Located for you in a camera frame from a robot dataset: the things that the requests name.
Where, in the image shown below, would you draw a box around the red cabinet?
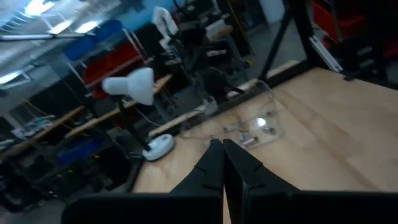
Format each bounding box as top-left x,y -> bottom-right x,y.
310,0 -> 398,60

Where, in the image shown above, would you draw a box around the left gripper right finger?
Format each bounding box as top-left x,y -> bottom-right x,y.
222,138 -> 398,224

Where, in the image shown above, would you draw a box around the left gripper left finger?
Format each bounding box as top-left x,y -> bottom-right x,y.
61,139 -> 225,224

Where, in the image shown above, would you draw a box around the white plastic strip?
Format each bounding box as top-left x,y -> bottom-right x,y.
309,35 -> 344,74

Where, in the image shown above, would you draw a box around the white hanging cloth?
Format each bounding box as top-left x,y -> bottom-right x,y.
151,6 -> 180,50

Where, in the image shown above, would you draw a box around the wooden workbench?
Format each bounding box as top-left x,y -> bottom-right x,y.
0,73 -> 174,159

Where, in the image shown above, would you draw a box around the red shelf bins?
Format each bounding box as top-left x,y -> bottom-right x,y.
83,42 -> 141,100

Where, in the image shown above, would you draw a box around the blue bins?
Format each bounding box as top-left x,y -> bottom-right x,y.
63,19 -> 125,62

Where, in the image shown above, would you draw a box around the clear plastic tray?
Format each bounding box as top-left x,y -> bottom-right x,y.
183,79 -> 284,150

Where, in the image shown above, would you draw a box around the white desk lamp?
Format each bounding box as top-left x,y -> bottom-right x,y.
101,67 -> 176,162

